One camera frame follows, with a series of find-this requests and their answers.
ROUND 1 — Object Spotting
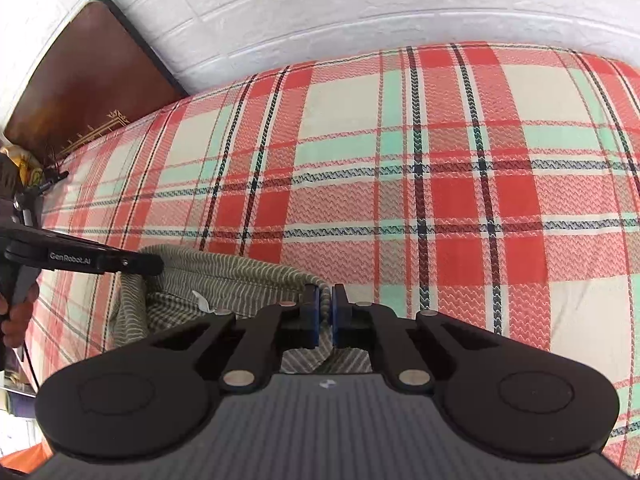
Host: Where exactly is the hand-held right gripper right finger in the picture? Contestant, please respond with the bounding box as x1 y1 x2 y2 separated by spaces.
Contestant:
330 284 501 394

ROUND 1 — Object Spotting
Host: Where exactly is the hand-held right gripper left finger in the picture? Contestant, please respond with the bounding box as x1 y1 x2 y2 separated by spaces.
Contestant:
147 284 323 394

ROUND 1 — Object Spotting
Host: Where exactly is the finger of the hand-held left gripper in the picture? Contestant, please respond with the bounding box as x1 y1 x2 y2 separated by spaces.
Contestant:
120 251 166 277
45 231 127 256

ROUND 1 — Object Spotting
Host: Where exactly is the grey striped shirt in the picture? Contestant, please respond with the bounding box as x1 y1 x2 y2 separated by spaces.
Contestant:
109 244 372 374

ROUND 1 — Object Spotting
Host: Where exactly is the person's left hand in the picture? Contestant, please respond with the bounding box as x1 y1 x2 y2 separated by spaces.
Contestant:
0 284 41 349

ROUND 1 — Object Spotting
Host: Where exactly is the black idle gripper device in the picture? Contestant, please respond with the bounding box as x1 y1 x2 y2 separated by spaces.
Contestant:
11 169 71 228

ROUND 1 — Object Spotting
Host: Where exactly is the yellow cloth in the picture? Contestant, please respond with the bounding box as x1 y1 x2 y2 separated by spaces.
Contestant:
0 144 45 188

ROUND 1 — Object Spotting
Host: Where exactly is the red plaid bed blanket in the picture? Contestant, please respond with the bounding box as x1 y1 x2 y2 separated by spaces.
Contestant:
22 42 640 471

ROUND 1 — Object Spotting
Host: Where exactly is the brown wooden headboard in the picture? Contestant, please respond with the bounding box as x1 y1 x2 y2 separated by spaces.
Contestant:
2 0 190 162

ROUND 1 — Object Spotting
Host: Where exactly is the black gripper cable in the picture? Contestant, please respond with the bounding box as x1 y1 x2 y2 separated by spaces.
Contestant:
19 344 42 392

